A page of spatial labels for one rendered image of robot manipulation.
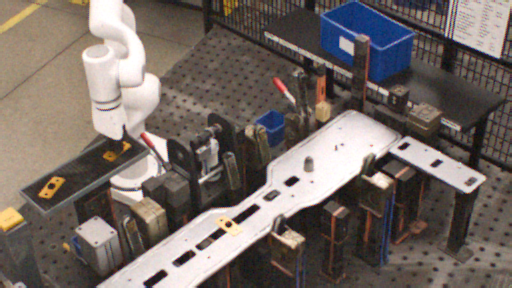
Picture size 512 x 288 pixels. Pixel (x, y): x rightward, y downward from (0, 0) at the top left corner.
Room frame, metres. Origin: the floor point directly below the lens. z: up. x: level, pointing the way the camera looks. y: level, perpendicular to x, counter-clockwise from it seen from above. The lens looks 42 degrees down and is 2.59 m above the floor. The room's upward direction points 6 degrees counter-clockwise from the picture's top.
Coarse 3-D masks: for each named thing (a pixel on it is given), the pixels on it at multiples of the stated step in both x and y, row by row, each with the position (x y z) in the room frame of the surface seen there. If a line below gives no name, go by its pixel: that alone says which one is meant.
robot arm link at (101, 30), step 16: (96, 0) 1.91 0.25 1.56; (112, 0) 1.91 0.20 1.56; (96, 16) 1.87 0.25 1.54; (112, 16) 1.86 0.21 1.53; (96, 32) 1.85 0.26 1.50; (112, 32) 1.83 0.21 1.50; (128, 32) 1.81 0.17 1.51; (128, 48) 1.78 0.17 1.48; (128, 64) 1.73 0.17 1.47; (144, 64) 1.75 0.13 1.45; (128, 80) 1.70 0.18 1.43; (144, 80) 1.72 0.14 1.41
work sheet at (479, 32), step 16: (448, 0) 2.20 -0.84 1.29; (464, 0) 2.15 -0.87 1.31; (480, 0) 2.11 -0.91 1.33; (496, 0) 2.07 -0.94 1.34; (448, 16) 2.19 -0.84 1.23; (464, 16) 2.14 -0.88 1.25; (480, 16) 2.10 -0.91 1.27; (496, 16) 2.06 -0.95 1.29; (464, 32) 2.14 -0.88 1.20; (480, 32) 2.09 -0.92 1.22; (496, 32) 2.05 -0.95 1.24; (480, 48) 2.09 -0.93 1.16; (496, 48) 2.04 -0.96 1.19
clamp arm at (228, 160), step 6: (222, 156) 1.75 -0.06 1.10; (228, 156) 1.75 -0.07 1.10; (222, 162) 1.75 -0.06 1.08; (228, 162) 1.74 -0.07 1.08; (234, 162) 1.75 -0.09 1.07; (228, 168) 1.74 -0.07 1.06; (234, 168) 1.75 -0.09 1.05; (228, 174) 1.73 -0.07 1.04; (234, 174) 1.74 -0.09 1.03; (228, 180) 1.73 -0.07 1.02; (234, 180) 1.74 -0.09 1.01; (234, 186) 1.73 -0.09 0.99
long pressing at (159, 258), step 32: (352, 128) 1.94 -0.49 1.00; (384, 128) 1.93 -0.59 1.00; (288, 160) 1.82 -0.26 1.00; (320, 160) 1.80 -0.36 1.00; (352, 160) 1.79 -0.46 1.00; (256, 192) 1.68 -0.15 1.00; (288, 192) 1.67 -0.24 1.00; (320, 192) 1.66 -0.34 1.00; (192, 224) 1.58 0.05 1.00; (256, 224) 1.55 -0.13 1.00; (160, 256) 1.47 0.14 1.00; (224, 256) 1.44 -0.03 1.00
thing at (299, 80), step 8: (296, 72) 1.98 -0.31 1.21; (296, 80) 1.96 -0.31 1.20; (304, 80) 1.94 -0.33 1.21; (296, 88) 1.96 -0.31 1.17; (304, 88) 1.97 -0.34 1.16; (296, 96) 1.96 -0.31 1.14; (304, 96) 1.97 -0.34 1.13; (296, 104) 1.96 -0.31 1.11; (304, 104) 1.97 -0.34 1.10; (296, 112) 1.96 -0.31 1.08; (304, 112) 1.97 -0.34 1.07
